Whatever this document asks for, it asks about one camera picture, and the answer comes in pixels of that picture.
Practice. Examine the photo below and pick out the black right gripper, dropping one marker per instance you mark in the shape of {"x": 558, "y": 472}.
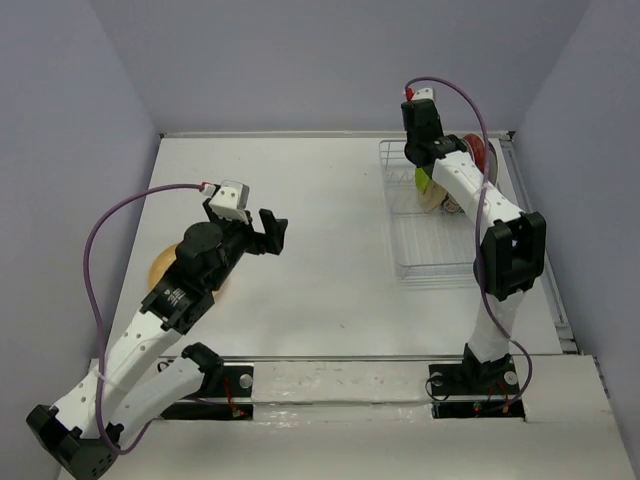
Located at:
{"x": 438, "y": 120}

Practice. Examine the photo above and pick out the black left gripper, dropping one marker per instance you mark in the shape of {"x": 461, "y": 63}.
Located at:
{"x": 274, "y": 232}

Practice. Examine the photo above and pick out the lime green plate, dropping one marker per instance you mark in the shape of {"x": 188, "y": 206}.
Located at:
{"x": 422, "y": 180}

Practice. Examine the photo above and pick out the red plate with teal flower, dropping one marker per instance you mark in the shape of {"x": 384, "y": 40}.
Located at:
{"x": 477, "y": 149}

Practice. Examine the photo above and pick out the beige plate with bird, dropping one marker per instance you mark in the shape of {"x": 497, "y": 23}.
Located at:
{"x": 432, "y": 197}

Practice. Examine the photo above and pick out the small green red rimmed plate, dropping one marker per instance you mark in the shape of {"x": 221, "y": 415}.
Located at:
{"x": 493, "y": 165}

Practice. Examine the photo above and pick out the plain yellow plate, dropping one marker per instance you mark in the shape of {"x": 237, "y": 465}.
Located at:
{"x": 160, "y": 265}

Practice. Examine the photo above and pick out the large green rimmed lettered plate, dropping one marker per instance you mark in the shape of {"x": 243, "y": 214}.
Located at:
{"x": 450, "y": 206}

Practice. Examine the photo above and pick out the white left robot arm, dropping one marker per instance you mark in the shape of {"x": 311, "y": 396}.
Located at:
{"x": 96, "y": 422}

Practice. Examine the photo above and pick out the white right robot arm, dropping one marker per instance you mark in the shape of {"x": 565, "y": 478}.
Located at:
{"x": 510, "y": 247}

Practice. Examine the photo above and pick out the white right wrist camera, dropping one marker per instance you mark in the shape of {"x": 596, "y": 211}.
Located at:
{"x": 421, "y": 94}

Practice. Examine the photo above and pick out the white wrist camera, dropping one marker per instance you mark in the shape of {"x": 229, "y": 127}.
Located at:
{"x": 227, "y": 200}
{"x": 421, "y": 94}

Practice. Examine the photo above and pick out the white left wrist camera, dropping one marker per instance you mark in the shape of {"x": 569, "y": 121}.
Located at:
{"x": 227, "y": 200}

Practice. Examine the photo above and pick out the white wire dish rack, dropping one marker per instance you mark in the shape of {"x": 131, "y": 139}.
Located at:
{"x": 430, "y": 247}

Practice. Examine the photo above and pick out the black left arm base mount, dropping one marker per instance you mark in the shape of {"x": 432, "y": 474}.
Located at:
{"x": 227, "y": 399}

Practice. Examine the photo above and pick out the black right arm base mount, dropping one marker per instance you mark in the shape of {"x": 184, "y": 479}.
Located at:
{"x": 454, "y": 396}

